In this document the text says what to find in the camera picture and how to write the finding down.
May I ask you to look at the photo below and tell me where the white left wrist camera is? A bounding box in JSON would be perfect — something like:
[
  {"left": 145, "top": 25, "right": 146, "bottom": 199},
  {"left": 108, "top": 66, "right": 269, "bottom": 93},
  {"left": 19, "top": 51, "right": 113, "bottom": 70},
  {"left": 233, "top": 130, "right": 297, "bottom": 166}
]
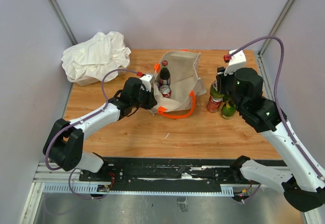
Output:
[{"left": 140, "top": 74, "right": 154, "bottom": 92}]

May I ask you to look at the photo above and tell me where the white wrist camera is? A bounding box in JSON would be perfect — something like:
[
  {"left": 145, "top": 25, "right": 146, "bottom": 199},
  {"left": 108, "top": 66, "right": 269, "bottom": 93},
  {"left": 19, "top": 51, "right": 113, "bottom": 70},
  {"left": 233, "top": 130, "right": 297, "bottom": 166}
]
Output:
[
  {"left": 140, "top": 74, "right": 154, "bottom": 92},
  {"left": 223, "top": 50, "right": 246, "bottom": 76}
]

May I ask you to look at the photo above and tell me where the crumpled white cloth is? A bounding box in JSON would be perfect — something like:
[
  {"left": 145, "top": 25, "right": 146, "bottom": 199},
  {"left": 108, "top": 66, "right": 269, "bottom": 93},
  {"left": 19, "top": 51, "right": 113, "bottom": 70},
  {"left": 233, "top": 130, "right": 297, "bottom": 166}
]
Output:
[{"left": 61, "top": 31, "right": 131, "bottom": 83}]

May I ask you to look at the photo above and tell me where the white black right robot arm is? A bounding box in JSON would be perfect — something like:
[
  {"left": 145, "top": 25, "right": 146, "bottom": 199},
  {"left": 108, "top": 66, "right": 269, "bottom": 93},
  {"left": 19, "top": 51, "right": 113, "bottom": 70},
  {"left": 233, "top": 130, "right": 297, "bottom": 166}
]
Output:
[{"left": 216, "top": 67, "right": 324, "bottom": 212}]

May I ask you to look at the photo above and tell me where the aluminium frame post left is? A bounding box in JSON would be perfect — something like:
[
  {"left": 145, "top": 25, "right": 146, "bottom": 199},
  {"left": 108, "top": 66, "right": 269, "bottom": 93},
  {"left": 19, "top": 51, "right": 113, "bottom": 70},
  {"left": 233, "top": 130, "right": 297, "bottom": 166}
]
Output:
[{"left": 48, "top": 0, "right": 77, "bottom": 45}]

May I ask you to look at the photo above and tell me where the orange bag handle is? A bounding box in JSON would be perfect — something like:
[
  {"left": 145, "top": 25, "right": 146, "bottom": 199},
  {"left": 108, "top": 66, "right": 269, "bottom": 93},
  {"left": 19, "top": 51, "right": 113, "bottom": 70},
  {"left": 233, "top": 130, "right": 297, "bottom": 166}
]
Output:
[{"left": 157, "top": 90, "right": 196, "bottom": 119}]

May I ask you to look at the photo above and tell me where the green glass bottle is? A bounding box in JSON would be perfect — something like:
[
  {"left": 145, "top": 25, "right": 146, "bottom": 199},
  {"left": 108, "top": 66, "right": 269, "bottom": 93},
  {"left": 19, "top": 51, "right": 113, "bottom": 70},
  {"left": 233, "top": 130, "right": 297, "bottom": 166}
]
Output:
[
  {"left": 210, "top": 80, "right": 224, "bottom": 101},
  {"left": 222, "top": 94, "right": 231, "bottom": 103},
  {"left": 221, "top": 101, "right": 236, "bottom": 119}
]

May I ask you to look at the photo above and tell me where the aluminium frame post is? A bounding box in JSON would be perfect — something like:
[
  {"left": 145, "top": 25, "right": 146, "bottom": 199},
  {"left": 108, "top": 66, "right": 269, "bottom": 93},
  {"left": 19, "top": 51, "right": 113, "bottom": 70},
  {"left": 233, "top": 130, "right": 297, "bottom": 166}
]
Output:
[
  {"left": 259, "top": 0, "right": 309, "bottom": 56},
  {"left": 48, "top": 0, "right": 77, "bottom": 45}
]

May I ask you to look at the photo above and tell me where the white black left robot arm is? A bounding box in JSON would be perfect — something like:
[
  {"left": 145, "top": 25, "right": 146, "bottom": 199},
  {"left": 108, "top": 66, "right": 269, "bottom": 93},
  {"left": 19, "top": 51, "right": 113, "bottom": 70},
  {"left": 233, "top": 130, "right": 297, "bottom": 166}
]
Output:
[{"left": 43, "top": 74, "right": 157, "bottom": 181}]

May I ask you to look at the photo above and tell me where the red soda can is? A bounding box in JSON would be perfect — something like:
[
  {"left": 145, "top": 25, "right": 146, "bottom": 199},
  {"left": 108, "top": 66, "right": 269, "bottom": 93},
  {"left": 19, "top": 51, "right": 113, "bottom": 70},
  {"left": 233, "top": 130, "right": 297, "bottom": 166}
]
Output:
[
  {"left": 207, "top": 96, "right": 222, "bottom": 113},
  {"left": 159, "top": 85, "right": 172, "bottom": 99}
]

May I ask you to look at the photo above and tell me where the white canvas tote bag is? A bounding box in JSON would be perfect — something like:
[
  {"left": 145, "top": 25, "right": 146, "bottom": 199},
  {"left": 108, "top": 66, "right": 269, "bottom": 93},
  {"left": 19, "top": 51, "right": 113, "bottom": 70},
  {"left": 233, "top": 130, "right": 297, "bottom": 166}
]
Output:
[{"left": 150, "top": 51, "right": 207, "bottom": 117}]

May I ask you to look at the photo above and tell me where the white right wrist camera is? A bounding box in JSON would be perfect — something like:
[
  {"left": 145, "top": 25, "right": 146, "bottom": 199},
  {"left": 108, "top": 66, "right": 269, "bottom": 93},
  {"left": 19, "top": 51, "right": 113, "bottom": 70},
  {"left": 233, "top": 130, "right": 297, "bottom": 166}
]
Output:
[{"left": 223, "top": 50, "right": 246, "bottom": 76}]

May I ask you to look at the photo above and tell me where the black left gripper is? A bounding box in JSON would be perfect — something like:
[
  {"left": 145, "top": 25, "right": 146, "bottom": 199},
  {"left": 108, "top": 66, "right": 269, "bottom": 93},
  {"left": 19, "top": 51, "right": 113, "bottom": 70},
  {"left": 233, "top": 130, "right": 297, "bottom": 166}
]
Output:
[{"left": 132, "top": 85, "right": 157, "bottom": 110}]

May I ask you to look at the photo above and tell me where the grey slotted cable duct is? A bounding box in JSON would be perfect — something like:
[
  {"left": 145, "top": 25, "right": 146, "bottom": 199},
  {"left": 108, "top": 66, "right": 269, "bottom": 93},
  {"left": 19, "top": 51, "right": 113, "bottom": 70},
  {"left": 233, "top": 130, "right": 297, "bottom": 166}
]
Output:
[{"left": 42, "top": 182, "right": 234, "bottom": 197}]

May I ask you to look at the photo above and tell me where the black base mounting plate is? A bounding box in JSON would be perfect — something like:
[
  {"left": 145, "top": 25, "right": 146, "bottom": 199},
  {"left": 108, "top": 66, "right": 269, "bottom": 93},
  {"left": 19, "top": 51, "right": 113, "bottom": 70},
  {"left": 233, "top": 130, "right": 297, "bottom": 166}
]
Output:
[{"left": 78, "top": 156, "right": 262, "bottom": 190}]

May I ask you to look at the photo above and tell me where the glass cola bottle red cap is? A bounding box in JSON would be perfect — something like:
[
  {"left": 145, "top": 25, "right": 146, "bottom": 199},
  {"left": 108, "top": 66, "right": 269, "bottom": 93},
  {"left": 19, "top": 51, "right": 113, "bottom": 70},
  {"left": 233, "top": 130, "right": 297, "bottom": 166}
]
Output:
[{"left": 159, "top": 60, "right": 171, "bottom": 86}]

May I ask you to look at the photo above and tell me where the aluminium frame post right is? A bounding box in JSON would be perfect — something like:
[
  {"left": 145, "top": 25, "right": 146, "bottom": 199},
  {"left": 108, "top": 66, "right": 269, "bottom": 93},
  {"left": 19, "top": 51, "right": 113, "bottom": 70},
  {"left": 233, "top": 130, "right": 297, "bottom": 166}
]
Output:
[{"left": 259, "top": 0, "right": 309, "bottom": 56}]

